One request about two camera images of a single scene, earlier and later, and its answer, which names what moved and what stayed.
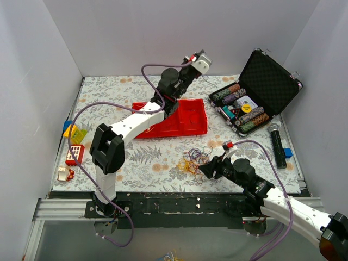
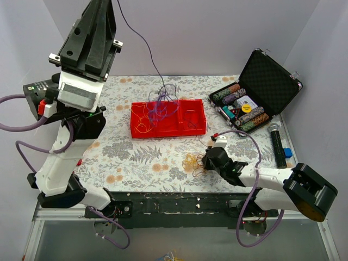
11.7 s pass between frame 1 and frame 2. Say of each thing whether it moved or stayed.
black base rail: stayed
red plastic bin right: stayed
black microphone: stayed
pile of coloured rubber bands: moved
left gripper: moved
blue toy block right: stayed
